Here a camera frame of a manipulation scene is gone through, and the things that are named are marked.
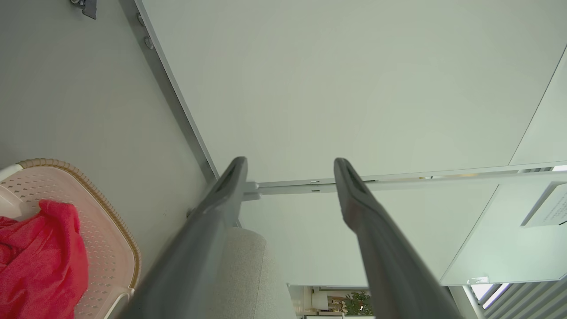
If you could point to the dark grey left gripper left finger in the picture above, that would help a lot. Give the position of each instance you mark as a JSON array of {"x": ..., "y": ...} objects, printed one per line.
[{"x": 199, "y": 248}]

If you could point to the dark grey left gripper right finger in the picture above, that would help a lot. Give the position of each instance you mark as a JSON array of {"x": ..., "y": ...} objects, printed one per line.
[{"x": 385, "y": 261}]

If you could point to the red cloth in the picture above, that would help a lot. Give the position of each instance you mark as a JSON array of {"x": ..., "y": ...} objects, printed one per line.
[{"x": 40, "y": 266}]

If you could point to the light grey fabric sofa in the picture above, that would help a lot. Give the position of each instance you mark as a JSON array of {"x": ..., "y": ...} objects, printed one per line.
[{"x": 252, "y": 274}]

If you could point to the green potted plant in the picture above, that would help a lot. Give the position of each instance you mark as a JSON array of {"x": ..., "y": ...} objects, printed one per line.
[{"x": 358, "y": 303}]

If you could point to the cream perforated laundry basket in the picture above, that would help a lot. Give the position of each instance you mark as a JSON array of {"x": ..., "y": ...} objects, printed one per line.
[{"x": 106, "y": 248}]

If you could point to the grey window blinds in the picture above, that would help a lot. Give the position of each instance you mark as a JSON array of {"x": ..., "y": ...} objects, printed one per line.
[{"x": 527, "y": 301}]

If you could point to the white paper sign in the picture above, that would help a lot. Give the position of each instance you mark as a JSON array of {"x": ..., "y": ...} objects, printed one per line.
[{"x": 551, "y": 208}]

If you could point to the small round grey bumper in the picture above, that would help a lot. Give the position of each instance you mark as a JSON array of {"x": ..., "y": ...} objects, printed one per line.
[
  {"x": 149, "y": 42},
  {"x": 141, "y": 19}
]

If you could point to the dark grey caster wheel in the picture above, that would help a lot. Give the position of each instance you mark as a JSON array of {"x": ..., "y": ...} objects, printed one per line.
[{"x": 88, "y": 6}]

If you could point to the grey metal partition rail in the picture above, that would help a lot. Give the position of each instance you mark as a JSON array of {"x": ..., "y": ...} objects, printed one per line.
[{"x": 443, "y": 180}]

